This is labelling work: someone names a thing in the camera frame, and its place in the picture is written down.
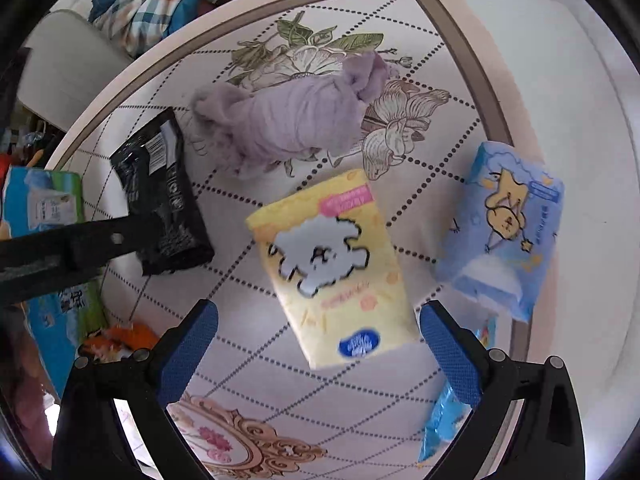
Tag blue Nestle sachet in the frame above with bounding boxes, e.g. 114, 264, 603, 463
418, 300, 483, 465

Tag black snack bag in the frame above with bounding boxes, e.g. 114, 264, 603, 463
110, 108, 215, 275

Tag yellow tissue pack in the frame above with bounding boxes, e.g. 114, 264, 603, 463
246, 169, 419, 370

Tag cardboard box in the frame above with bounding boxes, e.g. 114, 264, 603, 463
1, 166, 108, 398

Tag blue tissue pack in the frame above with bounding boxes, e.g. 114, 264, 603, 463
435, 141, 565, 323

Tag purple cloth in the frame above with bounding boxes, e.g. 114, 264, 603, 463
190, 51, 390, 180

